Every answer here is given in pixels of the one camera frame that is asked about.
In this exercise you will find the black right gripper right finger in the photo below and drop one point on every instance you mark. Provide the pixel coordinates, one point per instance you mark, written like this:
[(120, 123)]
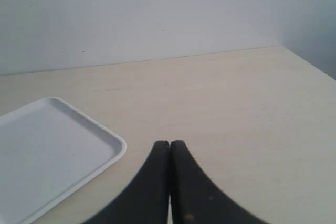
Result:
[(195, 198)]

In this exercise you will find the white plastic tray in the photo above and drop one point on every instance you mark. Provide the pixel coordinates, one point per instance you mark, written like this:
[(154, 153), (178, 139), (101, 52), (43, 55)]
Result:
[(49, 150)]

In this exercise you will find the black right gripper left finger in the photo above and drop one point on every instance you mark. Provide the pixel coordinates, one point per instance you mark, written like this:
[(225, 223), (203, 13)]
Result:
[(146, 197)]

